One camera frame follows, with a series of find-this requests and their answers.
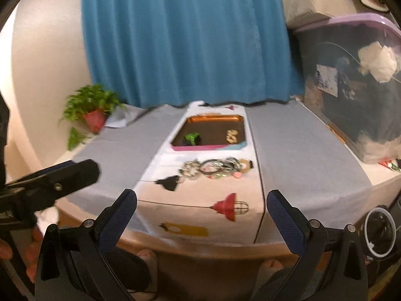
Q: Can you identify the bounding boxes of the copper tray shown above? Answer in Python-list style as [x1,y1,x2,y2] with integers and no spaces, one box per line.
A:
[171,114,246,152]

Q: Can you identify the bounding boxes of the black round device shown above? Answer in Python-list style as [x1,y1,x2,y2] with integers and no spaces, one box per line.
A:
[363,205,397,259]

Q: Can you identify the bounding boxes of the white plastic bag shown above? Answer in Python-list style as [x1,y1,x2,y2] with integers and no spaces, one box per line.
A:
[357,42,398,84]

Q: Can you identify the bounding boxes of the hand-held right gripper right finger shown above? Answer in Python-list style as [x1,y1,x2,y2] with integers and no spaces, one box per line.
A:
[266,190,368,301]

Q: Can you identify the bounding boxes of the clear storage bin purple lid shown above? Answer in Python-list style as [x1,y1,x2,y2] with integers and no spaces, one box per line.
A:
[293,13,401,165]

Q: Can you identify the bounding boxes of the gold bangles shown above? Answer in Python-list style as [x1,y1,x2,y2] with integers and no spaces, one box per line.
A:
[219,157,240,171]

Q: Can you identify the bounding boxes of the white paper label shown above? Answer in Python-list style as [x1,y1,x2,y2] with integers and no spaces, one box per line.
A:
[316,64,339,98]

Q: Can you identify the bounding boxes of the silver bangles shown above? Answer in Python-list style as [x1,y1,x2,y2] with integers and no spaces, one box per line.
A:
[200,159,220,174]

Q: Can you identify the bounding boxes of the blue curtain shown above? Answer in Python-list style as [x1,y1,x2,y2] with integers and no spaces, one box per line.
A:
[81,0,306,109]

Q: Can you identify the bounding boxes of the red green printed paper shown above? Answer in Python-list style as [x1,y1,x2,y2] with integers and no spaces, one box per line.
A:
[377,158,401,173]

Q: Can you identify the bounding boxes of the person's left hand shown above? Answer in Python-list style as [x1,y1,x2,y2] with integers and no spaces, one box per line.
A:
[0,226,43,286]

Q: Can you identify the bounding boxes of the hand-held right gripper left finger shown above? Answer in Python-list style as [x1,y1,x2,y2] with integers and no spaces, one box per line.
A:
[34,189,138,301]

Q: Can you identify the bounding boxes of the white printed table runner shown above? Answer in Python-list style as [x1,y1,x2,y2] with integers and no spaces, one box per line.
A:
[133,100,267,245]

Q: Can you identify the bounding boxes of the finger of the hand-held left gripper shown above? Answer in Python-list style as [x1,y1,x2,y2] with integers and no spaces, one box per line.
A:
[6,159,101,212]

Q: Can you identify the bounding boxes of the potted green plant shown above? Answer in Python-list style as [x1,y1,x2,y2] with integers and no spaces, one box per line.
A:
[59,84,126,151]

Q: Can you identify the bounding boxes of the beige fabric box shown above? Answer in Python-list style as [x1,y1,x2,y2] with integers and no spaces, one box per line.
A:
[276,0,367,29]

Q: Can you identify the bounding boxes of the white cloth bundle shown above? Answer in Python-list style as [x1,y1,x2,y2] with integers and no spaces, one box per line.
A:
[34,207,60,229]

